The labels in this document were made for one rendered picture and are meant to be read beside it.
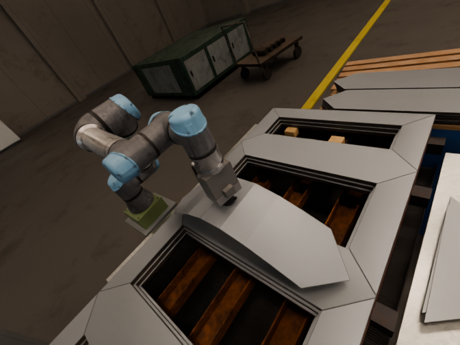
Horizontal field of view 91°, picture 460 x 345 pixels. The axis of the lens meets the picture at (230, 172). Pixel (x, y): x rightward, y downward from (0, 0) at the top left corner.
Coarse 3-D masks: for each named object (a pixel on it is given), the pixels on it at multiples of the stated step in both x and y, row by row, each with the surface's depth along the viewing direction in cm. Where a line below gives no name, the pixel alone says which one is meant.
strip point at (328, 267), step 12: (324, 240) 60; (324, 252) 58; (336, 252) 58; (312, 264) 56; (324, 264) 56; (336, 264) 57; (312, 276) 55; (324, 276) 55; (336, 276) 55; (348, 276) 56
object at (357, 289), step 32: (320, 128) 113; (352, 128) 103; (384, 128) 95; (256, 160) 107; (192, 224) 89; (160, 256) 85; (224, 256) 78; (256, 256) 70; (352, 256) 61; (288, 288) 61; (320, 288) 58; (352, 288) 56
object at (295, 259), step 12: (312, 216) 63; (300, 228) 61; (312, 228) 61; (324, 228) 61; (288, 240) 59; (300, 240) 59; (312, 240) 59; (288, 252) 57; (300, 252) 58; (312, 252) 58; (276, 264) 56; (288, 264) 56; (300, 264) 56; (288, 276) 54; (300, 276) 55
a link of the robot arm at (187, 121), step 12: (180, 108) 50; (192, 108) 48; (168, 120) 49; (180, 120) 47; (192, 120) 47; (204, 120) 50; (168, 132) 53; (180, 132) 48; (192, 132) 48; (204, 132) 50; (180, 144) 54; (192, 144) 50; (204, 144) 51; (192, 156) 53; (204, 156) 53
